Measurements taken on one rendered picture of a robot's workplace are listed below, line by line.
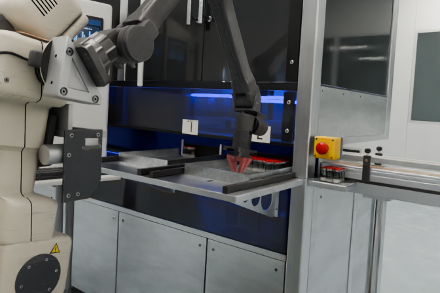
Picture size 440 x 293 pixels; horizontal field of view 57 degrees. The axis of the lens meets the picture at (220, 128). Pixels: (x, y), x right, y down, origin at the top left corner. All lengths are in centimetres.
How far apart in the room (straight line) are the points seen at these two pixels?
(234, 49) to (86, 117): 93
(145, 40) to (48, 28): 20
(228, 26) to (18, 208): 70
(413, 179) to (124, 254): 134
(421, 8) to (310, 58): 480
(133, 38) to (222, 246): 102
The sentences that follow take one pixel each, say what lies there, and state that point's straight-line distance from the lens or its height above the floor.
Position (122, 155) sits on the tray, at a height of 90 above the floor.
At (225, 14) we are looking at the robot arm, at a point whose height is 137.
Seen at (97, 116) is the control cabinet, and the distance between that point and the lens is 194.
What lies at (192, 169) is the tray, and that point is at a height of 90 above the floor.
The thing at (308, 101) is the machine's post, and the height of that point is 115.
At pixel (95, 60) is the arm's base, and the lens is 80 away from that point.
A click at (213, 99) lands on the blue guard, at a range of 163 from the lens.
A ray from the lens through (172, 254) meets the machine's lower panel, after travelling 186.
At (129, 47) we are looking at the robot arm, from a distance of 87.
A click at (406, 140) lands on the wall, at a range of 602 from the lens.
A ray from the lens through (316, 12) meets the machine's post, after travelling 145.
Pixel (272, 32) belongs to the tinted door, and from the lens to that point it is 152.
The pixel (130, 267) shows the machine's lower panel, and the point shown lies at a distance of 208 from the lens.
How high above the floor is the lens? 112
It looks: 3 degrees down
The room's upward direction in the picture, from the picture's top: 3 degrees clockwise
